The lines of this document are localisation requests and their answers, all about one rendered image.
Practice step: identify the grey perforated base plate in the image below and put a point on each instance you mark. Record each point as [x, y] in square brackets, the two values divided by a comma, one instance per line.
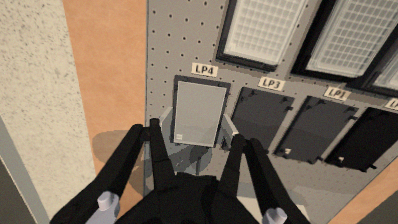
[182, 32]

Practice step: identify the beige label plate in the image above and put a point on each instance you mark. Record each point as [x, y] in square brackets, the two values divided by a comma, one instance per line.
[271, 83]
[204, 69]
[392, 103]
[336, 93]

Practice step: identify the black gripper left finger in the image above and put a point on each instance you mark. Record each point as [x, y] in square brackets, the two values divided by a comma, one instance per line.
[98, 202]

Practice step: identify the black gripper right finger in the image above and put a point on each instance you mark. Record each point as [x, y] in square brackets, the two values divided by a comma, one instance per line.
[275, 205]

